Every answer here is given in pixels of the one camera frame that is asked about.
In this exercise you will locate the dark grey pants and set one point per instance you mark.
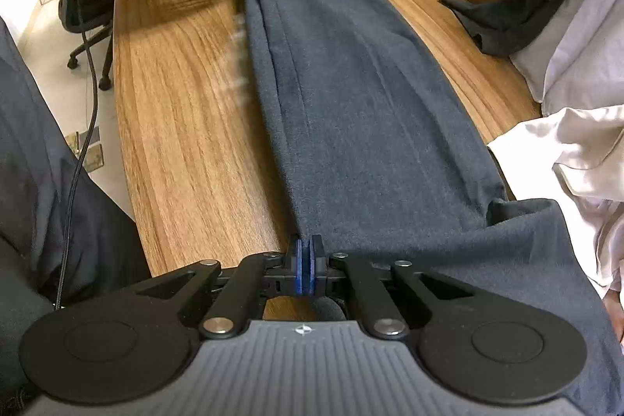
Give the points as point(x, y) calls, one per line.
point(365, 104)

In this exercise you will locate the brass floor socket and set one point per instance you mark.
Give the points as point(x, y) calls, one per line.
point(92, 158)
point(73, 142)

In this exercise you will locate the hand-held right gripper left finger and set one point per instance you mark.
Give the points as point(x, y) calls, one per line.
point(300, 270)

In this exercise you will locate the person's dark trousers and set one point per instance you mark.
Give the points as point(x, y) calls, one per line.
point(34, 201)

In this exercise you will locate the black office chair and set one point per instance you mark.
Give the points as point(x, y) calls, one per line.
point(83, 11)

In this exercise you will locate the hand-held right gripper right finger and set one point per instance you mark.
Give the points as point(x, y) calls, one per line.
point(314, 270)

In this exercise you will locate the cream shirt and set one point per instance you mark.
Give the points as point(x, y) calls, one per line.
point(575, 153)

